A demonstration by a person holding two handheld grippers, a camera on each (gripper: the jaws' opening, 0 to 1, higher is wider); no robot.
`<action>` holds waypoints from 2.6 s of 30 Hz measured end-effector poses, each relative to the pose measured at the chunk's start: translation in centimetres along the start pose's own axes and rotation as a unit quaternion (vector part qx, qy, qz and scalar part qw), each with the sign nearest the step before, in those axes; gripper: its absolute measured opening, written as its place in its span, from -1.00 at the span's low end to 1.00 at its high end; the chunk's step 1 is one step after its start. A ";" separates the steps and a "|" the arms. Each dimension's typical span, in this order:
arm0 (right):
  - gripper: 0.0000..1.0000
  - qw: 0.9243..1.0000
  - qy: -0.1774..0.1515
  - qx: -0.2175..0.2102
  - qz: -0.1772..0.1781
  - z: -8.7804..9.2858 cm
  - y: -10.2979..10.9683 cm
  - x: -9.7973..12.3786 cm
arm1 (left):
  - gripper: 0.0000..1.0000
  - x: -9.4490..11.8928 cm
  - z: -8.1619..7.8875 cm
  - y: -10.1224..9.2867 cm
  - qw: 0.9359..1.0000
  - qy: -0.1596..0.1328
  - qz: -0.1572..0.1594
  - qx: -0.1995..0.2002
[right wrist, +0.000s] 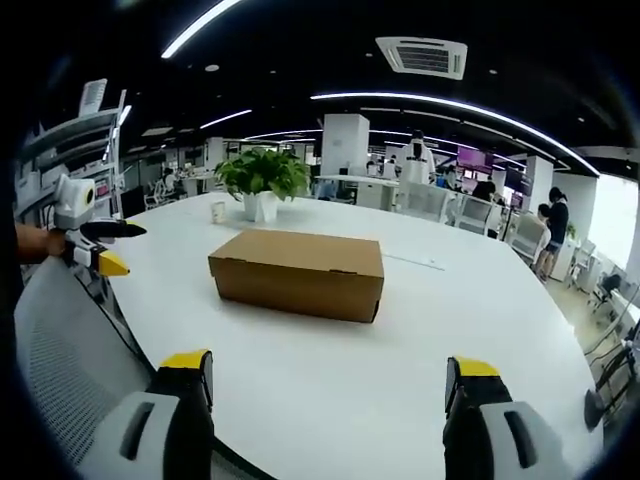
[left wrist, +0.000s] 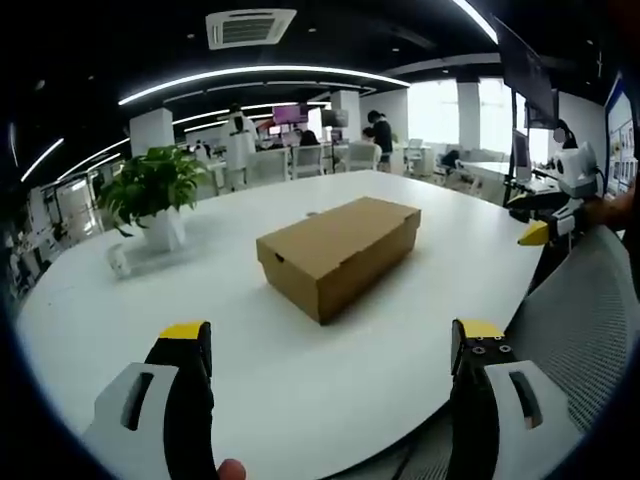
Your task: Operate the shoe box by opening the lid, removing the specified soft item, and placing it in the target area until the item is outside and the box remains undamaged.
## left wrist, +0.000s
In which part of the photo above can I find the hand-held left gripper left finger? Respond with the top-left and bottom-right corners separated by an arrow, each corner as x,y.
82,321 -> 220,480

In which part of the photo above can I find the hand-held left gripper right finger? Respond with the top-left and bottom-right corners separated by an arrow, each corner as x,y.
448,318 -> 584,480

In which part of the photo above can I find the brown cardboard shoe box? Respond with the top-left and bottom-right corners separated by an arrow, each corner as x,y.
255,196 -> 422,326

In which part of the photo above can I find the person's left hand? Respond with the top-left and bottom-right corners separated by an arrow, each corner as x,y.
215,458 -> 247,480

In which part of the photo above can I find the grey mesh office chair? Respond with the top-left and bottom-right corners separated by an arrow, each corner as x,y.
349,223 -> 640,480

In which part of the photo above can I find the black hanging monitor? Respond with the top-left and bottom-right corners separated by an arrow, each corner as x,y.
493,17 -> 561,129

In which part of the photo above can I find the white office chair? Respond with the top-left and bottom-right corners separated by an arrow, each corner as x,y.
346,142 -> 380,173
289,144 -> 325,180
405,138 -> 427,175

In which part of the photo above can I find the small clear cup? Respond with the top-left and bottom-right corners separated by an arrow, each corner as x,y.
106,243 -> 133,279

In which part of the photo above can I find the green potted plant white pot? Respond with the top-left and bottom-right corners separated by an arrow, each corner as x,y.
97,144 -> 211,253

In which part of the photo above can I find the pink lit monitor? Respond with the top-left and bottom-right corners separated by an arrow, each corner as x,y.
272,104 -> 310,127

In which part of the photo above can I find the long ceiling light strip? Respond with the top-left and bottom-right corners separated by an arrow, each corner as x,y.
118,64 -> 411,106

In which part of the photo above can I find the ceiling air conditioner vent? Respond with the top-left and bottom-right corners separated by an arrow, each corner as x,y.
204,8 -> 299,51

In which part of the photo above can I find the wall poster board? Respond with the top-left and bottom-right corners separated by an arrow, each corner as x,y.
603,72 -> 640,197

